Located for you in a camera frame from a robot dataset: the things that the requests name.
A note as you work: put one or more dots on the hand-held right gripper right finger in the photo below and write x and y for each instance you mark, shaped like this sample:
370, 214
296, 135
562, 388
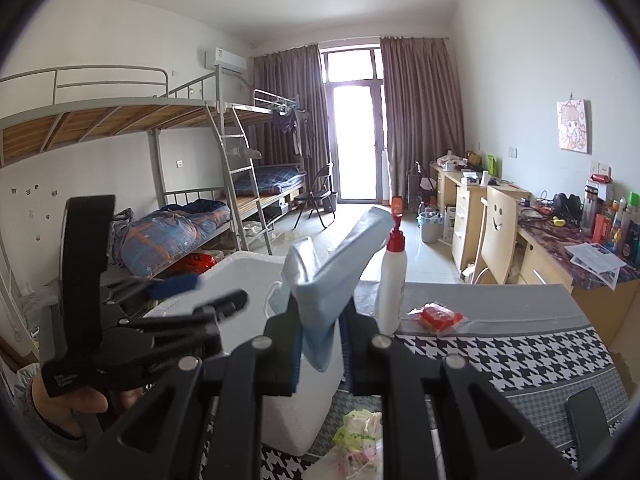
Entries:
365, 365

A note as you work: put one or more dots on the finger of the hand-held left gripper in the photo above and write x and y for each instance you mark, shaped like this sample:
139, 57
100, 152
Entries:
220, 305
175, 287

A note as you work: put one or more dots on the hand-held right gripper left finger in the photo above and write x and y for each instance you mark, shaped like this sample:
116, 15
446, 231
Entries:
280, 360

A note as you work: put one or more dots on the white foam box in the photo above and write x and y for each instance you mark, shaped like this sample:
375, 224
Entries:
300, 410

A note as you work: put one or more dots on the person's left forearm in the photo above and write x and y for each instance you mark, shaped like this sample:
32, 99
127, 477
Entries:
45, 442

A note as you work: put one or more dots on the person's left hand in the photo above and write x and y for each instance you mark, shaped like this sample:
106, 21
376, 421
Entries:
65, 405

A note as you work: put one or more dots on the red plastic bag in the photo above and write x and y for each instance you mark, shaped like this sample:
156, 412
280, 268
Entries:
197, 265

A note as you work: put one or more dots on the blue plaid quilt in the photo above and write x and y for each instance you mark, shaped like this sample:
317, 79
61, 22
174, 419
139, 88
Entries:
160, 235

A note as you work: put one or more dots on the crumpled plastic bag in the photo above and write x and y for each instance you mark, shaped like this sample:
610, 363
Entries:
357, 435

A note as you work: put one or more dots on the white lotion bottle red pump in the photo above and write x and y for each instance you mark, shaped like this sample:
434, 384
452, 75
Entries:
392, 285

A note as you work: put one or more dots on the red snack packet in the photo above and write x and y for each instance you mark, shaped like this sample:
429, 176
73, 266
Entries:
436, 317

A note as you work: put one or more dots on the houndstooth tablecloth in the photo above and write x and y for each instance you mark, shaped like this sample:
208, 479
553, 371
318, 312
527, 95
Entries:
500, 360

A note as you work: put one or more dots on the black folding chair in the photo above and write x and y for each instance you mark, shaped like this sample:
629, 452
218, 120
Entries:
315, 195

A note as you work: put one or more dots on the grey metal bunk bed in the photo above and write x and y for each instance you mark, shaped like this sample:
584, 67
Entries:
270, 110
100, 115

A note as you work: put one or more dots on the grey trash bin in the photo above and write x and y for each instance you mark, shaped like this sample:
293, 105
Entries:
430, 227

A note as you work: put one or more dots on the wooden chair with smiley face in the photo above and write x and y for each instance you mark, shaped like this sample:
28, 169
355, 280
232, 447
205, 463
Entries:
500, 230

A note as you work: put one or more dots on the hanging dark clothes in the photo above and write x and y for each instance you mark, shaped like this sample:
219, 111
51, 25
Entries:
295, 127

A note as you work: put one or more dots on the brown curtain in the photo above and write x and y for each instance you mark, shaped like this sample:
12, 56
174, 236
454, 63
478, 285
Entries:
420, 110
290, 110

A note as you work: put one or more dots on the long wooden desk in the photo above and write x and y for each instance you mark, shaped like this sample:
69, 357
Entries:
545, 260

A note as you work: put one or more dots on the glass balcony door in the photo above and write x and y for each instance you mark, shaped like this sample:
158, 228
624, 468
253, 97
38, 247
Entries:
355, 135

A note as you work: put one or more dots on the white air conditioner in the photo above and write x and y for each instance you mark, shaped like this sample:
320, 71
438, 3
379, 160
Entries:
226, 59

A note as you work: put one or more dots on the dark smartphone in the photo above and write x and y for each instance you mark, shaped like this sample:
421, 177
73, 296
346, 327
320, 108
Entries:
592, 430

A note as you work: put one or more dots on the printed paper sheets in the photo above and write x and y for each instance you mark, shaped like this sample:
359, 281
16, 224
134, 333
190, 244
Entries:
595, 260

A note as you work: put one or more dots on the black headphones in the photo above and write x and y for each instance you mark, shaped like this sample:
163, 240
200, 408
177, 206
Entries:
566, 205

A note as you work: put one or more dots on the row of toiletry bottles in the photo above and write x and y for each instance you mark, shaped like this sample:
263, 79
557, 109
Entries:
615, 220

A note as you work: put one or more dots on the cartoon wall poster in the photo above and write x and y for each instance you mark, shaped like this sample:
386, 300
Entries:
574, 126

